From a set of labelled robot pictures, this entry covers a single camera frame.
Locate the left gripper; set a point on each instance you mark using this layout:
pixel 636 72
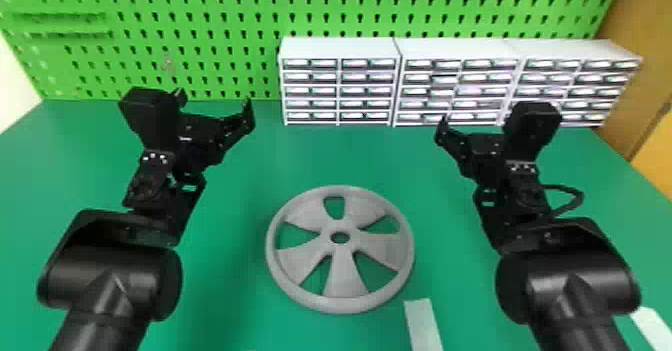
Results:
pixel 197 143

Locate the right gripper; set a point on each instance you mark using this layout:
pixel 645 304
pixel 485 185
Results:
pixel 485 156

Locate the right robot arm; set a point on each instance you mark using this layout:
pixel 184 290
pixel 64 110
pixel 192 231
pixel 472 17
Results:
pixel 567 284

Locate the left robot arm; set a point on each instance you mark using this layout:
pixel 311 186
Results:
pixel 110 269

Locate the grey wheel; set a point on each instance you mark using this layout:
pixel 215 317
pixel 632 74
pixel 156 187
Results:
pixel 341 269

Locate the white drawer cabinet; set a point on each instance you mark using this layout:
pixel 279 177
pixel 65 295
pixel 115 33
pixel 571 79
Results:
pixel 454 88
pixel 582 82
pixel 338 88

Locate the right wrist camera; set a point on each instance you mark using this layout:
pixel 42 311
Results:
pixel 531 127

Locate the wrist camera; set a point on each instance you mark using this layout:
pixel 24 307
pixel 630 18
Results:
pixel 149 114
pixel 531 127

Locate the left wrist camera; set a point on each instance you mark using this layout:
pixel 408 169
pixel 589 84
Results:
pixel 149 114

